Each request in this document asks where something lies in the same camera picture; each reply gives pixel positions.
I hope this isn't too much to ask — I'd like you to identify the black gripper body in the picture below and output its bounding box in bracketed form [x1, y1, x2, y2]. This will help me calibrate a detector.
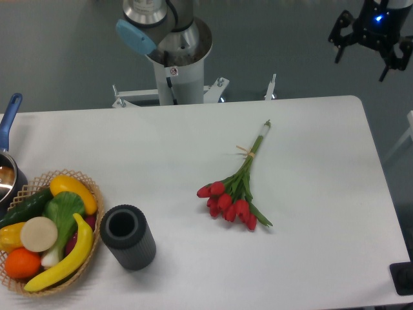
[352, 1, 402, 50]

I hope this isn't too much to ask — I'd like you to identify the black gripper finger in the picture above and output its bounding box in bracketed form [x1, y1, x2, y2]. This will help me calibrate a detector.
[328, 10, 354, 64]
[378, 37, 413, 83]

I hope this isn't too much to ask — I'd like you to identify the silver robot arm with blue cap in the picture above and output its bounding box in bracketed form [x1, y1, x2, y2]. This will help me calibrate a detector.
[116, 1, 412, 79]

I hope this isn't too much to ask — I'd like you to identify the white furniture leg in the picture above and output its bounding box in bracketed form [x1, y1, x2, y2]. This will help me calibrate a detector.
[383, 111, 412, 165]

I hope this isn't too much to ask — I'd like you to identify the black device at table edge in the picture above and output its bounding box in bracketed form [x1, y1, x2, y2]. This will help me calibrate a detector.
[389, 262, 412, 296]

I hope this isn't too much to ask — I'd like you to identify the red tulip bouquet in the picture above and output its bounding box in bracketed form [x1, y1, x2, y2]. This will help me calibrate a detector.
[196, 120, 273, 231]

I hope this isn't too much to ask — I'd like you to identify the dark grey ribbed vase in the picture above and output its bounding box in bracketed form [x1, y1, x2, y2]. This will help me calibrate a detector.
[100, 204, 157, 271]

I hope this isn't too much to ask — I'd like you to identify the yellow squash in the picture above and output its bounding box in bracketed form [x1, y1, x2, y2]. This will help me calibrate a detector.
[49, 175, 98, 216]

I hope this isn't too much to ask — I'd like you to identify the yellow banana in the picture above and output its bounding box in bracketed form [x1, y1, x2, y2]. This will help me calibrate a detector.
[23, 213, 94, 293]

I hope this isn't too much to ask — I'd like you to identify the green bok choy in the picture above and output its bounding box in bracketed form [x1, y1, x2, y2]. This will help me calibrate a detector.
[41, 191, 85, 269]

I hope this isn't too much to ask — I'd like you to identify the dark red vegetable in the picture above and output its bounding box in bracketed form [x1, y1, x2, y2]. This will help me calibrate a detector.
[65, 215, 96, 256]

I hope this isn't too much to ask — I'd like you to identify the green cucumber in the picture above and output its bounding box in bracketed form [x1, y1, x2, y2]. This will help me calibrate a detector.
[1, 188, 53, 228]

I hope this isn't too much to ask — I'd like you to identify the beige round disc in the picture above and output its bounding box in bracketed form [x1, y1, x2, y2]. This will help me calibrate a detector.
[20, 216, 58, 253]

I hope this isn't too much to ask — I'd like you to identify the yellow bell pepper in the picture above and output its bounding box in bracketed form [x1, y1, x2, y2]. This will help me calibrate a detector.
[1, 222, 25, 253]

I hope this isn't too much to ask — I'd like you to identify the orange fruit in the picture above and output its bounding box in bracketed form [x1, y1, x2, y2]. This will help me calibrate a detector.
[5, 247, 41, 279]

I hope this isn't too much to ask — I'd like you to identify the woven wicker basket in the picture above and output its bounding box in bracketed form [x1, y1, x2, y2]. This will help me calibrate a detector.
[1, 169, 104, 297]

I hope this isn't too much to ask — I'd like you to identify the white pedestal base frame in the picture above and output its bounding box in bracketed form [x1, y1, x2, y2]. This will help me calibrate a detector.
[112, 73, 277, 109]

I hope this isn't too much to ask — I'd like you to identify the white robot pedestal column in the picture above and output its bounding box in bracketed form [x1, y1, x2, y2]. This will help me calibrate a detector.
[147, 47, 210, 105]

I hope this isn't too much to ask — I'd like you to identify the blue handled saucepan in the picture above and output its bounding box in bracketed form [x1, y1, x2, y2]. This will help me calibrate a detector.
[1, 93, 27, 219]

